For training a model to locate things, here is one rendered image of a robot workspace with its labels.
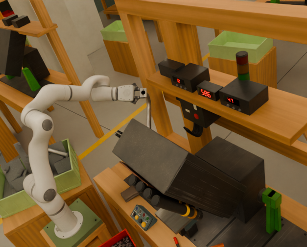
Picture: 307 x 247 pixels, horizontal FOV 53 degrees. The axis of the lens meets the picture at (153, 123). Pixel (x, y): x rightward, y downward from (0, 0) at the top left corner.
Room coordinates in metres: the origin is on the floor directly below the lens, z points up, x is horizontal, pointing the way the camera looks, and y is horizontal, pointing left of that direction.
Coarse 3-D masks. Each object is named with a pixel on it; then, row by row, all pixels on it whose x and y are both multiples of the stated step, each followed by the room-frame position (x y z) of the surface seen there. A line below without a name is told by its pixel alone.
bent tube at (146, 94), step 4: (140, 88) 1.61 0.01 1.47; (144, 88) 1.60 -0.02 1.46; (140, 92) 1.60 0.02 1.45; (144, 92) 1.64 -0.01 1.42; (140, 96) 1.58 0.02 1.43; (144, 96) 1.57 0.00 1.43; (148, 96) 1.64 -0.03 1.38; (148, 100) 1.65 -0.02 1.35; (148, 104) 1.65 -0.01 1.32; (148, 108) 1.63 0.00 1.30; (148, 112) 1.62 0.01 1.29; (148, 116) 1.60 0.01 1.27; (148, 120) 1.58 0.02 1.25; (148, 124) 1.56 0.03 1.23
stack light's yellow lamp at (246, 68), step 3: (237, 66) 1.14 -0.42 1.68; (240, 66) 1.13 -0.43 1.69; (243, 66) 1.12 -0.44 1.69; (246, 66) 1.12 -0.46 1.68; (237, 69) 1.15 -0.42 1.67; (240, 69) 1.13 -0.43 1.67; (243, 69) 1.12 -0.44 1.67; (246, 69) 1.12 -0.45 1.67; (237, 72) 1.15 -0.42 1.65; (240, 72) 1.13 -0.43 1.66; (243, 72) 1.12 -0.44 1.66; (246, 72) 1.12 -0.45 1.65
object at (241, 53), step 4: (240, 52) 1.16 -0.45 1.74; (244, 52) 1.15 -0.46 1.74; (236, 56) 1.14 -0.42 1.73; (240, 56) 1.13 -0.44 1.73; (244, 56) 1.13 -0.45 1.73; (236, 60) 1.15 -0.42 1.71; (240, 60) 1.13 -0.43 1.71; (244, 60) 1.12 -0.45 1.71; (240, 64) 1.13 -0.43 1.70; (244, 64) 1.12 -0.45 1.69
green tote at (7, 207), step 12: (72, 156) 1.93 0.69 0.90; (0, 168) 2.02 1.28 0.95; (24, 168) 2.04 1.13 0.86; (72, 168) 1.72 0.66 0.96; (0, 180) 1.94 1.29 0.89; (60, 180) 1.69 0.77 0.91; (72, 180) 1.70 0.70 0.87; (0, 192) 1.82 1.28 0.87; (24, 192) 1.65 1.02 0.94; (60, 192) 1.68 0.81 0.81; (0, 204) 1.63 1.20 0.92; (12, 204) 1.64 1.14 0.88; (24, 204) 1.65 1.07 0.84
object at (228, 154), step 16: (208, 144) 1.21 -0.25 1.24; (224, 144) 1.17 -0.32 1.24; (208, 160) 1.10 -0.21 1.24; (224, 160) 1.06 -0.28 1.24; (240, 160) 1.03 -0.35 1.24; (256, 160) 1.00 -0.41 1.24; (240, 176) 0.94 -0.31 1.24; (256, 176) 0.96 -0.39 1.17; (256, 192) 0.96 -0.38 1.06; (240, 208) 0.93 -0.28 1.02; (256, 208) 0.95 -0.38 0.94
